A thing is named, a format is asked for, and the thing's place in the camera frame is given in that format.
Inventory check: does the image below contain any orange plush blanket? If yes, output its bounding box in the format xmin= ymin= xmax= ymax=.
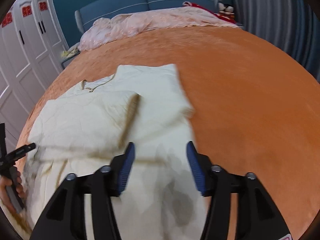
xmin=15 ymin=26 xmax=320 ymax=240

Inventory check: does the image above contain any beige cloth pile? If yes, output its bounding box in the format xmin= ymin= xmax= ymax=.
xmin=61 ymin=46 xmax=80 ymax=58

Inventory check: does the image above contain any white panelled wardrobe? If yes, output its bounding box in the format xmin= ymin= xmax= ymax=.
xmin=0 ymin=0 xmax=70 ymax=150

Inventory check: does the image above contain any grey pleated curtain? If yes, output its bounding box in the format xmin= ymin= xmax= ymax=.
xmin=230 ymin=0 xmax=320 ymax=80

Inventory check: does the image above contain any pink floral quilt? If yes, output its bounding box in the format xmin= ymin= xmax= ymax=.
xmin=79 ymin=6 xmax=238 ymax=52

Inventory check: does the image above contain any red cloth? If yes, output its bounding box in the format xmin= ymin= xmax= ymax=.
xmin=182 ymin=1 xmax=237 ymax=21

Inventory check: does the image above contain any person's left hand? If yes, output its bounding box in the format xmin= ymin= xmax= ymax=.
xmin=0 ymin=170 xmax=27 ymax=214

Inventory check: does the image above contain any cream quilted jacket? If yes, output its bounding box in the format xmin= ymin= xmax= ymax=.
xmin=19 ymin=64 xmax=210 ymax=240

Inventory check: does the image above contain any plush toy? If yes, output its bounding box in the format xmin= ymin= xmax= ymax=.
xmin=217 ymin=2 xmax=235 ymax=15

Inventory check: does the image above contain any grey nightstand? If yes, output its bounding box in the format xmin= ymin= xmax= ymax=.
xmin=61 ymin=54 xmax=80 ymax=70

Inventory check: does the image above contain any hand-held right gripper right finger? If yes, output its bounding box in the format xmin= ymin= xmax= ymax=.
xmin=186 ymin=141 xmax=293 ymax=240

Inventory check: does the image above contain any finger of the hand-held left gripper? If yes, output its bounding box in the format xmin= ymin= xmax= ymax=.
xmin=5 ymin=142 xmax=37 ymax=162

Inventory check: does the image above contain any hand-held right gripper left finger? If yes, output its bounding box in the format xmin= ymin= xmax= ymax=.
xmin=30 ymin=142 xmax=135 ymax=240

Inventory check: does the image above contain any blue bed headboard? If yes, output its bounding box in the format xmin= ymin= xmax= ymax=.
xmin=75 ymin=0 xmax=219 ymax=34

